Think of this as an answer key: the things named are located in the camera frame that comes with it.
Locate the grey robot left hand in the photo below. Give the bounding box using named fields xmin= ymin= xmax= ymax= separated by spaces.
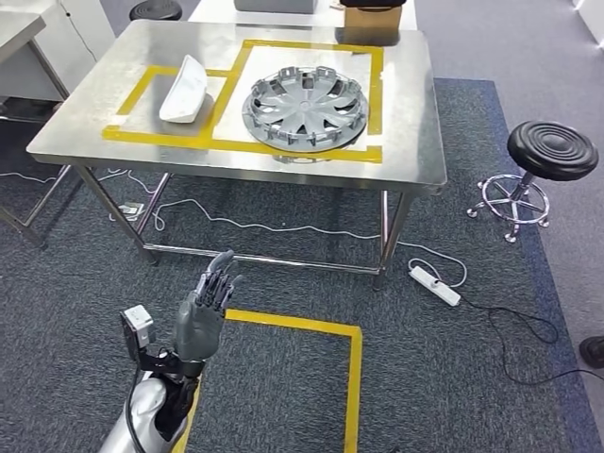
xmin=171 ymin=249 xmax=244 ymax=364

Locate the white cable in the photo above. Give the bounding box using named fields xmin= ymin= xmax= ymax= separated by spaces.
xmin=0 ymin=167 xmax=468 ymax=290

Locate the white desk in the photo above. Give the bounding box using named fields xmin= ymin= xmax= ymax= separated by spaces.
xmin=188 ymin=0 xmax=419 ymax=31

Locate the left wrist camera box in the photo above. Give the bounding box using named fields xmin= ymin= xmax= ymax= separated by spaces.
xmin=119 ymin=305 xmax=157 ymax=364

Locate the grey wheel hubcap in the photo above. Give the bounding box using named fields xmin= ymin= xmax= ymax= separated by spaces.
xmin=242 ymin=65 xmax=369 ymax=155

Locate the white power strip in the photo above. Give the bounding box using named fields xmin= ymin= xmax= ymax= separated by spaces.
xmin=408 ymin=265 xmax=461 ymax=308

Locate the person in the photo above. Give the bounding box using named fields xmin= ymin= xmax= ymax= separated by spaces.
xmin=579 ymin=335 xmax=604 ymax=370

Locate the black round stool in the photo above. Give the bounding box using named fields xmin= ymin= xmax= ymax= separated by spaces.
xmin=128 ymin=0 xmax=183 ymax=22
xmin=467 ymin=120 xmax=600 ymax=243

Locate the steel workbench table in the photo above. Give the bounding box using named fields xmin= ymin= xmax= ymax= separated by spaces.
xmin=26 ymin=18 xmax=448 ymax=292

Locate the white curved plastic part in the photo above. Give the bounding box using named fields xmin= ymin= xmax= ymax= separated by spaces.
xmin=159 ymin=55 xmax=208 ymax=125

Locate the grey laptop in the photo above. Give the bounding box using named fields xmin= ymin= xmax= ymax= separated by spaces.
xmin=234 ymin=0 xmax=318 ymax=15

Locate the brown cardboard box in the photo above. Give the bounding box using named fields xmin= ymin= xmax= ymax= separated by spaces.
xmin=344 ymin=5 xmax=403 ymax=31

